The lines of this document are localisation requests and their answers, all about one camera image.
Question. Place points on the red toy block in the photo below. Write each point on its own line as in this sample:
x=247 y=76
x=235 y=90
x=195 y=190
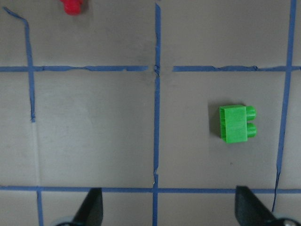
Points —
x=72 y=7

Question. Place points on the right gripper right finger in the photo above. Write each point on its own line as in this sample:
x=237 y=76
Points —
x=249 y=210

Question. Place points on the green toy block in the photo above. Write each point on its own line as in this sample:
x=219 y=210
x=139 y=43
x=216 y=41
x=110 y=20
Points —
x=235 y=123

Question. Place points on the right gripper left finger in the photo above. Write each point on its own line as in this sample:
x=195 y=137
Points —
x=90 y=212

